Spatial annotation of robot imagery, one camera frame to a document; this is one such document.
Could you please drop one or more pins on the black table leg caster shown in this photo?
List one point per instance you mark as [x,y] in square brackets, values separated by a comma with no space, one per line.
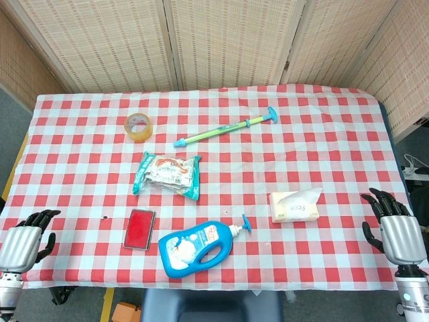
[62,294]

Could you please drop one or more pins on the red white checkered tablecloth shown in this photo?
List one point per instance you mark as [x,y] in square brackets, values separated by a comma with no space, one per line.
[207,188]

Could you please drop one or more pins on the blue pump detergent bottle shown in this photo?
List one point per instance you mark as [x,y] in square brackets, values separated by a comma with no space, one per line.
[192,249]

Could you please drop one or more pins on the white tissue pack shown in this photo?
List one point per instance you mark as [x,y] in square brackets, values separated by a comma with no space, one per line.
[292,211]

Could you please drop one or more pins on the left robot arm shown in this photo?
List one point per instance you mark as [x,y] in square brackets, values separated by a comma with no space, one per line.
[9,291]

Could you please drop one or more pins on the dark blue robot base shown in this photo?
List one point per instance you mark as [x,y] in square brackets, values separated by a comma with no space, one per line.
[211,305]

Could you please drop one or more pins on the orange cardboard box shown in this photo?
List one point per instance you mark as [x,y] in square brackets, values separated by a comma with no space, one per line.
[125,312]

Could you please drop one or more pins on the clear packing tape roll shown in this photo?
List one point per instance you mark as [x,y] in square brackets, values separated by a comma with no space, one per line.
[138,128]

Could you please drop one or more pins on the red ink pad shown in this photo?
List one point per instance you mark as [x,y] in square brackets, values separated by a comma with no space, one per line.
[139,229]

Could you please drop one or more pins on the white paper corner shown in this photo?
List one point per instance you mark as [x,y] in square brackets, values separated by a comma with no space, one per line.
[305,198]

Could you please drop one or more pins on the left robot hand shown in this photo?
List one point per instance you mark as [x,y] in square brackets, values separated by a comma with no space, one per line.
[17,247]

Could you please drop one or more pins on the woven folding screen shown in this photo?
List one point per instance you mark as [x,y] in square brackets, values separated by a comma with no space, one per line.
[214,43]

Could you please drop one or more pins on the teal snack package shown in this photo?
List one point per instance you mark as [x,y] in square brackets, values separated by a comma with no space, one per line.
[167,174]

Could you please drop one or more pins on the white power strip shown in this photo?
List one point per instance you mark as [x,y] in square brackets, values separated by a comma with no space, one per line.
[415,169]

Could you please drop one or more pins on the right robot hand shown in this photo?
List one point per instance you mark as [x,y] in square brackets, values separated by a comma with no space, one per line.
[401,242]

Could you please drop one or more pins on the green blue toy water pump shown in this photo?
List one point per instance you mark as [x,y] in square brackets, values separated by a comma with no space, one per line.
[221,130]

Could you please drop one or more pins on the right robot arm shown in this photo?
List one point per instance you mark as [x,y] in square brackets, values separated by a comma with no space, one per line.
[413,295]

